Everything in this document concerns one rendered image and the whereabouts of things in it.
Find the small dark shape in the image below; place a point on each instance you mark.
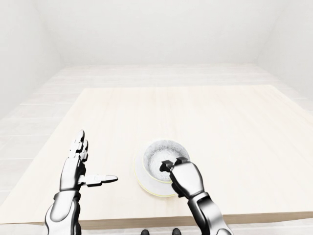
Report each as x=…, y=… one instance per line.
x=145, y=232
x=176, y=231

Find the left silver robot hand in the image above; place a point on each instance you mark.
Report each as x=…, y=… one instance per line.
x=70, y=171

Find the grey patterned bowl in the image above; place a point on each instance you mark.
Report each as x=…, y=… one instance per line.
x=160, y=156

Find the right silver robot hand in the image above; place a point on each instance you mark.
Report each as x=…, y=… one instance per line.
x=187, y=175

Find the white plate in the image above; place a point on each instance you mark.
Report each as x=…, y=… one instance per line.
x=143, y=180

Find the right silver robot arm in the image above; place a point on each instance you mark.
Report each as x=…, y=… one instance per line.
x=209, y=215

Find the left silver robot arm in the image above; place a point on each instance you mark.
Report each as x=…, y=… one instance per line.
x=62, y=215

